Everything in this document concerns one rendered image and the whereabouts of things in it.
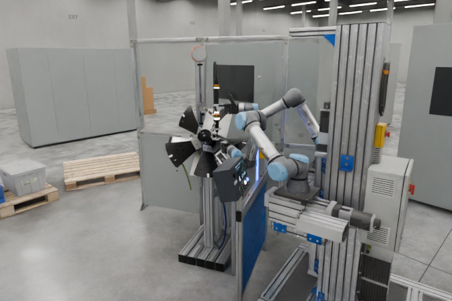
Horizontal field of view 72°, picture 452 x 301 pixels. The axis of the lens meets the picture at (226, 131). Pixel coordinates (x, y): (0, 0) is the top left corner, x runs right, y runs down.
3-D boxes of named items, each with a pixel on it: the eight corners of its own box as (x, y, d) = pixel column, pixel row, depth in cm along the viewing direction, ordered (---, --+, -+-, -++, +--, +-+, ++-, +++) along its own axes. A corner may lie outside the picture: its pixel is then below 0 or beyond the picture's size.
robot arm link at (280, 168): (302, 169, 183) (254, 106, 211) (283, 175, 175) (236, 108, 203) (292, 181, 191) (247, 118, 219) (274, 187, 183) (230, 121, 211)
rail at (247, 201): (265, 175, 293) (265, 166, 291) (269, 175, 292) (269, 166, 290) (235, 221, 210) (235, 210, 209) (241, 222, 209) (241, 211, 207)
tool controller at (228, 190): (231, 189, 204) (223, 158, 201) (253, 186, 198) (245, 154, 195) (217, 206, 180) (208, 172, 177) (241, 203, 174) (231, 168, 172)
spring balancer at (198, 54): (190, 62, 317) (192, 62, 310) (190, 46, 313) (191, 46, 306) (206, 62, 321) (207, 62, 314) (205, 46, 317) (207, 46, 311)
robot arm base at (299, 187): (313, 188, 199) (314, 173, 197) (305, 197, 187) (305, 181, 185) (290, 183, 207) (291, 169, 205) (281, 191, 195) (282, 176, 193)
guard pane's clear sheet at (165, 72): (140, 130, 374) (134, 42, 350) (372, 150, 292) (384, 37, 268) (140, 130, 373) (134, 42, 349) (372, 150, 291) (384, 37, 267)
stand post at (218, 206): (214, 238, 329) (212, 132, 302) (222, 240, 326) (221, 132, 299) (212, 240, 325) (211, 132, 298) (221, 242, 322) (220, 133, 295)
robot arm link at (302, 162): (312, 176, 193) (313, 155, 190) (296, 181, 186) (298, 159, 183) (297, 170, 203) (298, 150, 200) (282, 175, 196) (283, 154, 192)
